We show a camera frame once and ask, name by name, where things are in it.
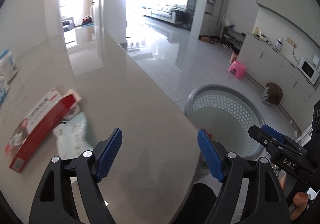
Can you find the pink plastic stool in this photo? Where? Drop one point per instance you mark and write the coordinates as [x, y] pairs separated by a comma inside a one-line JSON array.
[[237, 68]]

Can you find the white paper bag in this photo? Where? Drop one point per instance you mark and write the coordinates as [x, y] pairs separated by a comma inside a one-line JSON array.
[[226, 21]]

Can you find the pale blue printed packet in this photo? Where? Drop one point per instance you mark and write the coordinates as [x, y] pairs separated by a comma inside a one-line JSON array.
[[72, 136]]

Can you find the shoe rack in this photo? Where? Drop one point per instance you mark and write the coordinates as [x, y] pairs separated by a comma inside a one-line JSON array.
[[232, 38]]

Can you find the grey perforated basket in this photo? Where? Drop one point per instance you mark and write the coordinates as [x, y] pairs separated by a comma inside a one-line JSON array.
[[225, 104]]

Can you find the person's right hand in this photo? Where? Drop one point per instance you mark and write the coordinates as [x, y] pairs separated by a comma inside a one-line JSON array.
[[300, 199]]

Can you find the white bottle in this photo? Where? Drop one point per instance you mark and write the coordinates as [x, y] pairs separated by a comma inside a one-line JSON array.
[[279, 44]]

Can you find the tall shelf cabinet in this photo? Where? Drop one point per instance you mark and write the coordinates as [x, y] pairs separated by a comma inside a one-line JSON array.
[[207, 24]]

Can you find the long red and white box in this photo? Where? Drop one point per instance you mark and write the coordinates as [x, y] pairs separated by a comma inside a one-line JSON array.
[[40, 124]]

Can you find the white counter cabinet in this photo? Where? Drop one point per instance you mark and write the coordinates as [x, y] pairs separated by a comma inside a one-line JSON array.
[[275, 61]]

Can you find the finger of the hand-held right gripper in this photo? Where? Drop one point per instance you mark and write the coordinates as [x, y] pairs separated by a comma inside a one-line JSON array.
[[285, 159], [271, 130]]

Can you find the brown bag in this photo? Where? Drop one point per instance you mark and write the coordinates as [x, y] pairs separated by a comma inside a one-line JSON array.
[[273, 91]]

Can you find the wall socket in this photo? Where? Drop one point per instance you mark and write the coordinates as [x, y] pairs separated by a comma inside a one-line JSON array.
[[291, 41]]

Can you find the white microwave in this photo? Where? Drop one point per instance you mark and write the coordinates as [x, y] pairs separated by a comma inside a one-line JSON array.
[[307, 69]]

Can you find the white jar with blue lid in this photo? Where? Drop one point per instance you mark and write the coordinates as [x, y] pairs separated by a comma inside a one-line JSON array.
[[8, 66]]

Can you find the brown cardboard box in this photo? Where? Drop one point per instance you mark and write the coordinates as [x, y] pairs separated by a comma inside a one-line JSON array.
[[208, 39]]

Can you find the white tissue pack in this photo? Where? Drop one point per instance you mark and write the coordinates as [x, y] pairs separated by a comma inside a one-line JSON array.
[[3, 91]]

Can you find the grey sofa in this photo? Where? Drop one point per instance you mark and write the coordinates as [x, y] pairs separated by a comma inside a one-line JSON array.
[[162, 13]]

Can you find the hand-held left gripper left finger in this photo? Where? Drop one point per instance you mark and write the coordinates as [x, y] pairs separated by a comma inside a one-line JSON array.
[[110, 154]]

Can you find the red and dark clothes pile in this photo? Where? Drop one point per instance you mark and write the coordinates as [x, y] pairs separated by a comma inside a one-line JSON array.
[[87, 20]]

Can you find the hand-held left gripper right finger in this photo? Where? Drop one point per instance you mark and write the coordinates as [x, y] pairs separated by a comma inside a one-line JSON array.
[[210, 156]]

